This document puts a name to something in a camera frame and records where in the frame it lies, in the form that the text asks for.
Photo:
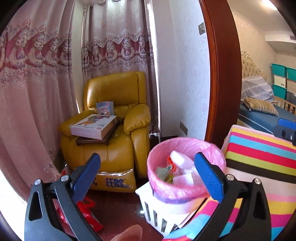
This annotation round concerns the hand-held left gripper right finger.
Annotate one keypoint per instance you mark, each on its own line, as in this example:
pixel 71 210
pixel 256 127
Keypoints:
pixel 209 178

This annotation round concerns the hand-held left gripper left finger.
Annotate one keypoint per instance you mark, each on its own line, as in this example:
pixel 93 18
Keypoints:
pixel 85 178

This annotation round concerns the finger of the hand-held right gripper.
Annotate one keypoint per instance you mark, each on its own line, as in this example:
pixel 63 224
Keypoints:
pixel 284 133
pixel 288 122

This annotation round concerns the green snack bag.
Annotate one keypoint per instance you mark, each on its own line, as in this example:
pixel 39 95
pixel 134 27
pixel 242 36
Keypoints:
pixel 171 179

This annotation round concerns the orange wrapper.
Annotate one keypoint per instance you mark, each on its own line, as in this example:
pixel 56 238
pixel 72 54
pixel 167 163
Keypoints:
pixel 171 162

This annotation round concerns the green foam net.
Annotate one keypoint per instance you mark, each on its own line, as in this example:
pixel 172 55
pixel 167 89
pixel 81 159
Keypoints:
pixel 163 172

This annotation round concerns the pink-bagged trash bin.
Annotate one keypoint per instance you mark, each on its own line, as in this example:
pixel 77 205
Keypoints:
pixel 161 148

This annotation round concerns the person's left hand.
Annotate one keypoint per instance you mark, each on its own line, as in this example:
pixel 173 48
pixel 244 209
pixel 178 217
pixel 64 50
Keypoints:
pixel 128 234

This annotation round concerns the red plastic bag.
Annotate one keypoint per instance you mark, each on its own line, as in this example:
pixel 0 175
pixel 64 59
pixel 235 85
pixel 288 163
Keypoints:
pixel 85 206

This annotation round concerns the yellow printed bag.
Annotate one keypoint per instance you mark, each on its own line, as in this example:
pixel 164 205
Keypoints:
pixel 115 183

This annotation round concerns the striped pillow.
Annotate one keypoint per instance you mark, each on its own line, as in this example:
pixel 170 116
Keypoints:
pixel 261 105

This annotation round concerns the dark wooden tray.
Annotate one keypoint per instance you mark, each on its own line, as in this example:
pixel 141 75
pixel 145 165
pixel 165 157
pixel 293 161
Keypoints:
pixel 92 141

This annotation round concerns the bed with blue sheet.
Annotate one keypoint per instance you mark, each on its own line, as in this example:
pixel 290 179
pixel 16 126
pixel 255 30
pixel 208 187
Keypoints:
pixel 249 118

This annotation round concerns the rainbow striped tablecloth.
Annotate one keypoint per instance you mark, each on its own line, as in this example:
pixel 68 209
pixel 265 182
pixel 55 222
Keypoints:
pixel 254 157

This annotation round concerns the stack of storage boxes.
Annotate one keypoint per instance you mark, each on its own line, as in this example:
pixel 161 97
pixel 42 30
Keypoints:
pixel 282 78

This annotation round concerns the grey-blue quilt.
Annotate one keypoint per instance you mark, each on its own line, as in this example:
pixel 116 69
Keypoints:
pixel 256 89

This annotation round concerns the flat white puzzle box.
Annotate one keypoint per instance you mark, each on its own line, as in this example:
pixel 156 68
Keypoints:
pixel 92 126

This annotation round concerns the white plastic basket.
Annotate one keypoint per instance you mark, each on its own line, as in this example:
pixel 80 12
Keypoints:
pixel 148 197

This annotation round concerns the beige tufted headboard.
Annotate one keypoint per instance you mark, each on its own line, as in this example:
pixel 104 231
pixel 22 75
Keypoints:
pixel 249 67

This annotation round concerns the blue picture book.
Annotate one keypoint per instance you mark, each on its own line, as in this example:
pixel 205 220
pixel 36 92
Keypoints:
pixel 105 107

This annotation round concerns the yellow leather armchair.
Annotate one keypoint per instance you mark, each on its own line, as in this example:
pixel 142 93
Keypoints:
pixel 115 88

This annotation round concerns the pink lace curtain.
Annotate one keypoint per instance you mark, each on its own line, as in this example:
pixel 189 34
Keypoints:
pixel 34 92
pixel 120 46

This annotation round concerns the ceiling light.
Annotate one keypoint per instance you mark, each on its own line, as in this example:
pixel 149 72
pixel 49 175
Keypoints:
pixel 269 4

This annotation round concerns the wooden crib rail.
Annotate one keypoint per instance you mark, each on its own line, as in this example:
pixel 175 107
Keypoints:
pixel 286 104

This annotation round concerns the dark wall socket plate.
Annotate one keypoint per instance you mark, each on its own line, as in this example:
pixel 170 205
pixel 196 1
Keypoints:
pixel 183 129

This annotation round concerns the brown wooden door frame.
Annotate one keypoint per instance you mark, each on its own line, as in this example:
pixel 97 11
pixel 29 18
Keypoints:
pixel 222 69

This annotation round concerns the grey wall switch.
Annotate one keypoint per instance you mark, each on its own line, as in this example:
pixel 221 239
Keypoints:
pixel 202 28

